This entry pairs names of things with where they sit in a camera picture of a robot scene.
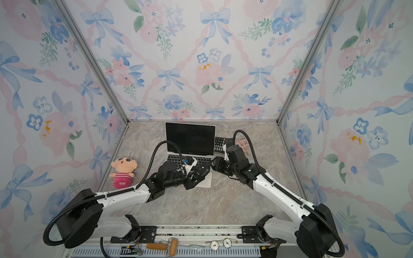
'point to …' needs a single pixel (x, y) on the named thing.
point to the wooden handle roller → (172, 246)
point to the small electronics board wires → (135, 248)
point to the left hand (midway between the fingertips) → (202, 173)
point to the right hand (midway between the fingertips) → (212, 163)
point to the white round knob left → (214, 245)
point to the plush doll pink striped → (125, 167)
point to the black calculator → (220, 142)
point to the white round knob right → (227, 243)
